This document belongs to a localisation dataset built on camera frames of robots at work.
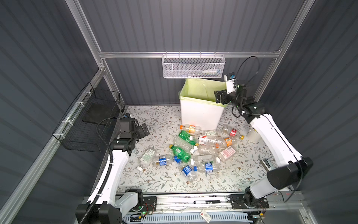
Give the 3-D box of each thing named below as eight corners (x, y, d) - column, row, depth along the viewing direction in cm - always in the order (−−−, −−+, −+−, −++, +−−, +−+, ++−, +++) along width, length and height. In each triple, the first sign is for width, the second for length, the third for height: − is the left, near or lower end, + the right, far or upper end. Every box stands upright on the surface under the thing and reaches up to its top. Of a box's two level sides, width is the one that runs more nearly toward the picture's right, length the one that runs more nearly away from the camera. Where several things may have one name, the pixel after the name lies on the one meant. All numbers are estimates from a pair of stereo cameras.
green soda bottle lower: (167, 150, 93) (167, 148, 90) (173, 144, 96) (172, 141, 93) (187, 164, 87) (187, 162, 84) (192, 157, 90) (192, 155, 87)
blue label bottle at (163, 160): (154, 166, 89) (152, 163, 84) (155, 158, 92) (154, 155, 88) (180, 166, 89) (180, 163, 84) (180, 158, 92) (180, 155, 88)
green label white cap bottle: (136, 169, 88) (134, 166, 84) (149, 150, 96) (148, 148, 92) (144, 174, 86) (143, 171, 82) (157, 155, 94) (156, 152, 90)
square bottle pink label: (217, 165, 89) (219, 162, 85) (212, 158, 92) (213, 155, 88) (235, 153, 93) (237, 151, 90) (229, 147, 96) (231, 144, 93)
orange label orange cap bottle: (179, 133, 105) (179, 129, 100) (180, 126, 108) (180, 122, 104) (200, 136, 103) (201, 132, 98) (201, 129, 107) (201, 125, 102)
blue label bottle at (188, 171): (190, 181, 80) (190, 179, 78) (180, 170, 85) (180, 168, 82) (196, 175, 83) (196, 173, 80) (186, 164, 87) (186, 163, 84)
